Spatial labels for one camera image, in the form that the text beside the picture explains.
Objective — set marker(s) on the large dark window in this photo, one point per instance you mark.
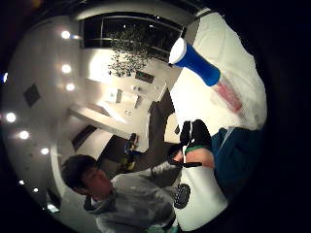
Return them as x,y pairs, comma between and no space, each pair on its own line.
139,29

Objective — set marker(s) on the dark blue fabric bag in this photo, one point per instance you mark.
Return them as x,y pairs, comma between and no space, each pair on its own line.
238,158

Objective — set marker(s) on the dark brown pillar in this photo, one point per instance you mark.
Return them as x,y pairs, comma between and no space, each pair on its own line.
160,129

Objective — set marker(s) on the blue bottle with white cap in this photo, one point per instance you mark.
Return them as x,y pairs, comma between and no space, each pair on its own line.
194,61

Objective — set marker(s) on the long white counter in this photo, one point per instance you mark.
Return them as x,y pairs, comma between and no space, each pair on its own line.
97,118

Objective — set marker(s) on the row of ceiling spotlights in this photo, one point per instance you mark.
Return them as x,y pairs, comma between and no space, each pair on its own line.
66,68

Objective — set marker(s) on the hanging green plant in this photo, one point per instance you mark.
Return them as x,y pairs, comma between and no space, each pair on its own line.
129,51

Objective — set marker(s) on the dark framed wall picture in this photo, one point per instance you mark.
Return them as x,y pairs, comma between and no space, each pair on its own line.
144,77

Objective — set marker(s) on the person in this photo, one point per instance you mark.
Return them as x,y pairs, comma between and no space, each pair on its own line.
136,200
131,149

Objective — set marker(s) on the dark square ceiling vent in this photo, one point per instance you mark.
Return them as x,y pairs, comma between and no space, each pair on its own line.
31,94

